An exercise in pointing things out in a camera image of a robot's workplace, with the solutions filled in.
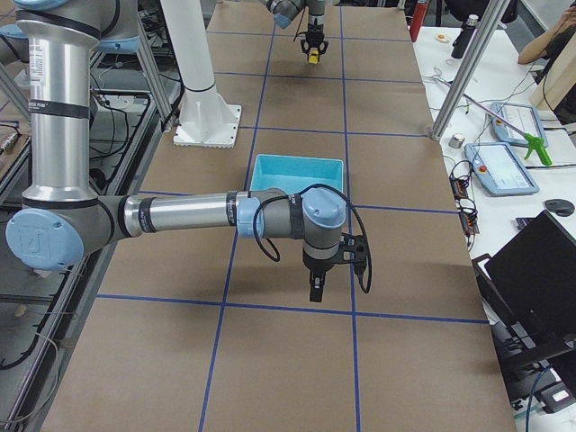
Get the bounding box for white tape roll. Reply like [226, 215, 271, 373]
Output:
[435, 33, 451, 43]

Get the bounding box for black computer mouse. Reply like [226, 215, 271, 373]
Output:
[544, 199, 575, 217]

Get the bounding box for teach pendant tablet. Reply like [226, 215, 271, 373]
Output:
[464, 142, 540, 197]
[490, 101, 548, 148]

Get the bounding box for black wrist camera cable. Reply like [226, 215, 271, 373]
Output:
[251, 182, 374, 295]

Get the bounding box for far teach pendant tablet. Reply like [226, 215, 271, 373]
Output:
[490, 101, 548, 148]

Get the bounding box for seated person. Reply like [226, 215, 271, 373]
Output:
[517, 6, 575, 65]

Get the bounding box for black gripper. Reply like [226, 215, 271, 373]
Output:
[302, 233, 368, 302]
[300, 27, 329, 57]

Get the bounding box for black water bottle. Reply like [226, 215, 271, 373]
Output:
[451, 14, 479, 59]

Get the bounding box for green handled reacher grabber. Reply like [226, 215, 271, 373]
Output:
[464, 95, 553, 167]

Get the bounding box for small silver cylinder weight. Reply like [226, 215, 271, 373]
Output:
[448, 133, 465, 149]

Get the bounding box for black laptop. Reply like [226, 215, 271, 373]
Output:
[483, 209, 576, 337]

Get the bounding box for yellow beetle toy car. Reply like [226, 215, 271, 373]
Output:
[307, 49, 320, 65]

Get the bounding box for red cylinder tube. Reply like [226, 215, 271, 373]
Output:
[409, 0, 428, 42]

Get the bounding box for aluminium frame post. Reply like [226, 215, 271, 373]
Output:
[429, 0, 510, 141]

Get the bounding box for near teach pendant tablet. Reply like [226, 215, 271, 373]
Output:
[464, 142, 540, 197]

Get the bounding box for light blue plastic bin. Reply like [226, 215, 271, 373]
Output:
[248, 154, 344, 203]

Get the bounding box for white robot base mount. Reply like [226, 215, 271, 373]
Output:
[161, 0, 242, 148]

